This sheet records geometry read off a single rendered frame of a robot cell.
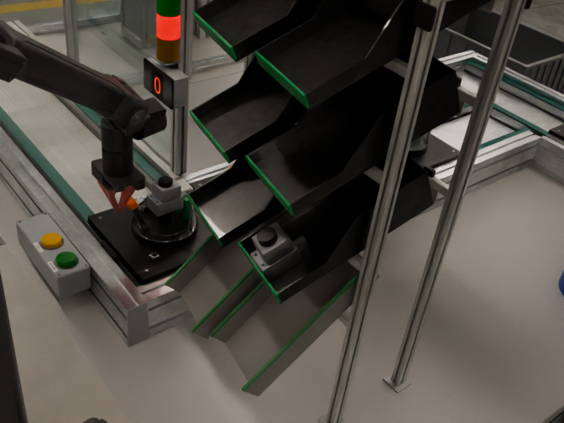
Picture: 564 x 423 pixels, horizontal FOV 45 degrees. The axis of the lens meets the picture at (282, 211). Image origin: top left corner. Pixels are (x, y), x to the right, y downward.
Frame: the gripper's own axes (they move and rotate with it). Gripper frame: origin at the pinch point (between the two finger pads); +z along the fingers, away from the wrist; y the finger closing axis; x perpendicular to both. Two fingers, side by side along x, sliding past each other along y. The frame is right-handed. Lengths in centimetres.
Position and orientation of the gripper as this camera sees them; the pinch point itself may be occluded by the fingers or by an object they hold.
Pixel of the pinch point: (119, 207)
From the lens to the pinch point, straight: 140.2
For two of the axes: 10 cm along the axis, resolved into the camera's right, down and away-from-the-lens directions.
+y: -6.2, -5.2, 5.9
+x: -7.7, 3.0, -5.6
